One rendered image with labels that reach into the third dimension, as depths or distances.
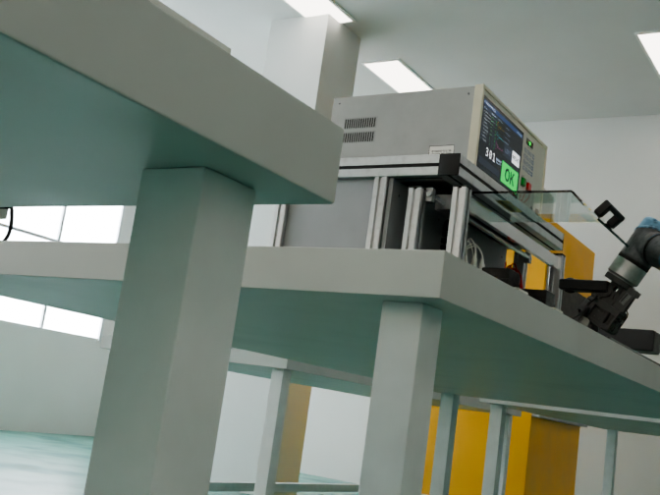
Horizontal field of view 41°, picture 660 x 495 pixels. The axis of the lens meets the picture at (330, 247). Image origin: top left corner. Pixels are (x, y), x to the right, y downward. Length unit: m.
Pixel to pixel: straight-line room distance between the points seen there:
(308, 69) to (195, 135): 5.89
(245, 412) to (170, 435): 5.46
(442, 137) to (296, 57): 4.49
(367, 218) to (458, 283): 0.96
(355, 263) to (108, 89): 0.58
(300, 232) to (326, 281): 1.00
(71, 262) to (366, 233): 0.81
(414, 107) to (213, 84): 1.62
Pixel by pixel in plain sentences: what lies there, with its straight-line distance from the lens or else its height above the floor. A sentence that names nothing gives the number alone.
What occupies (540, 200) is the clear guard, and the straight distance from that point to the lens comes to 1.90.
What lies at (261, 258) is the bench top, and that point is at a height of 0.73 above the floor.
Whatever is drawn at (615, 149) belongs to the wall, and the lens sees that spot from 7.78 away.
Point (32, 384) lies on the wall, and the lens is 9.19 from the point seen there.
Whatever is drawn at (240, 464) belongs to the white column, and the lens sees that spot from 5.96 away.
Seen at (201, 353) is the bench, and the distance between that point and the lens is 0.52.
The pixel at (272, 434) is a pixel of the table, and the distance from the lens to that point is 3.11.
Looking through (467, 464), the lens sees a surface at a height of 0.38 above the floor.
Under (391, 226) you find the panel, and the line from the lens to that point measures 1.87.
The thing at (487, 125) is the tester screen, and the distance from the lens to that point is 2.03.
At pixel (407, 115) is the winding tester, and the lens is 2.07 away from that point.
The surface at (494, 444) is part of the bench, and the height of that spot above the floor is 0.54.
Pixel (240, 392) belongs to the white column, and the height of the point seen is 0.63.
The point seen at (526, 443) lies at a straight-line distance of 5.58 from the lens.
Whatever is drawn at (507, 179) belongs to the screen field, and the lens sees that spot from 2.13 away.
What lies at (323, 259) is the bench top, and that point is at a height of 0.73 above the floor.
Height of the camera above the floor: 0.57
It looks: 10 degrees up
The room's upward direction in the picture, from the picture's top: 8 degrees clockwise
